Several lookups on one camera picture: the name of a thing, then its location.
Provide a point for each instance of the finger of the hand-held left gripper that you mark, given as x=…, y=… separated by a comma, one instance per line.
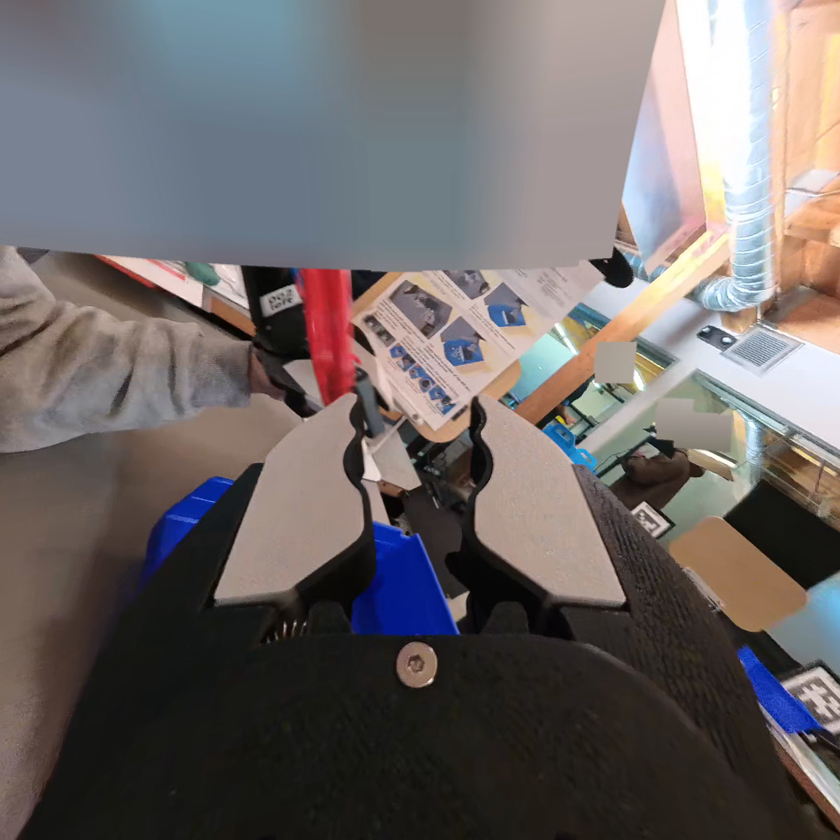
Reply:
x=395, y=460
x=303, y=382

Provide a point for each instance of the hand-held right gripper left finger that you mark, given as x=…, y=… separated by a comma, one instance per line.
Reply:
x=302, y=518

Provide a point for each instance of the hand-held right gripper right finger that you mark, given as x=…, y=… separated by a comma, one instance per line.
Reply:
x=544, y=518

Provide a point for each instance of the black network switch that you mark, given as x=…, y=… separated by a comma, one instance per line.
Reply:
x=371, y=407

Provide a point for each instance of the blue plastic bin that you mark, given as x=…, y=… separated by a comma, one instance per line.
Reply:
x=400, y=584

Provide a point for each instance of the person's left forearm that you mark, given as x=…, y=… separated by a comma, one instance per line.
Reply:
x=98, y=367

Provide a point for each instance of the grey desk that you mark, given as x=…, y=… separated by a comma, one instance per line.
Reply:
x=59, y=590

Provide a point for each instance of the person's left hand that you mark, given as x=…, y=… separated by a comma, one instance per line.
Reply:
x=262, y=380

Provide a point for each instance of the green plastic piece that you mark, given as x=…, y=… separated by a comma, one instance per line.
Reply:
x=200, y=272

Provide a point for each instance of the printed marker tag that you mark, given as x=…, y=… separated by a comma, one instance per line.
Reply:
x=817, y=695
x=653, y=518

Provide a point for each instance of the printed instruction sheet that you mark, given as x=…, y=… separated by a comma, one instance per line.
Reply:
x=446, y=341

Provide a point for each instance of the beige rounded board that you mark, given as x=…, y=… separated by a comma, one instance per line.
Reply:
x=735, y=571

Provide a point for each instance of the black pillar panel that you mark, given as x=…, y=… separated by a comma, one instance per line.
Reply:
x=787, y=538

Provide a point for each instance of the black wall box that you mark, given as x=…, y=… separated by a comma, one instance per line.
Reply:
x=715, y=336

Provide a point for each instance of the wall vent grille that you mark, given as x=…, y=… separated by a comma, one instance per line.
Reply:
x=761, y=348

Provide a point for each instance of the large silver duct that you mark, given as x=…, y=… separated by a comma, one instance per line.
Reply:
x=748, y=164

